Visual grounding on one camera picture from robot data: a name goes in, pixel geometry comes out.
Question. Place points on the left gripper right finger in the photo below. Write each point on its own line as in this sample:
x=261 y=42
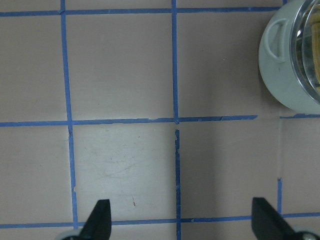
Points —
x=268 y=224

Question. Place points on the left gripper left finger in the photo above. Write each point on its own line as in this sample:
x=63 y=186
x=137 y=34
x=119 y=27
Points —
x=97 y=227

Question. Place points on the pale green cooking pot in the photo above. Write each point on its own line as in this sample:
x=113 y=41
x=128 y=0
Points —
x=276 y=67

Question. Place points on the glass pot lid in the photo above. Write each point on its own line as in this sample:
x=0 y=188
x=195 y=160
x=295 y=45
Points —
x=306 y=12

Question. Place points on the yellow corn cob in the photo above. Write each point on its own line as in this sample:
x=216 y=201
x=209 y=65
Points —
x=315 y=37

